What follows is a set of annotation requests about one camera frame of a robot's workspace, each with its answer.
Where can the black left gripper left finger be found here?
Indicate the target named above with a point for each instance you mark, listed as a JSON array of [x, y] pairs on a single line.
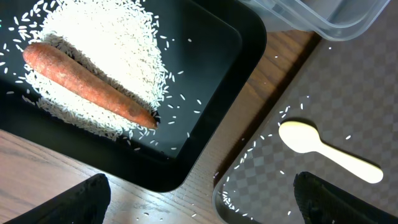
[[87, 202]]

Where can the orange carrot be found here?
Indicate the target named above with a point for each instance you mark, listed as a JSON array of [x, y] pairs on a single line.
[[63, 70]]

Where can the black waste tray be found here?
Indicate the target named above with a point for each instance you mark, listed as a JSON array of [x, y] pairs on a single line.
[[210, 47]]

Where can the brown serving tray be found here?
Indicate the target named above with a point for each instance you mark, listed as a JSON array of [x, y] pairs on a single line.
[[348, 92]]

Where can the white rice pile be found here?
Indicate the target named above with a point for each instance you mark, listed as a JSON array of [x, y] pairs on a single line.
[[114, 40]]

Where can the clear plastic bin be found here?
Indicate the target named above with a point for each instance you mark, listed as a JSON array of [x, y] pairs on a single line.
[[334, 20]]

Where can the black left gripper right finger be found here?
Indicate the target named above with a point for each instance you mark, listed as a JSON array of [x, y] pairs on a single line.
[[321, 202]]

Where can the yellow plastic spoon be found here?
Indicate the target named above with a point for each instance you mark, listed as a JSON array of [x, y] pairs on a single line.
[[304, 138]]

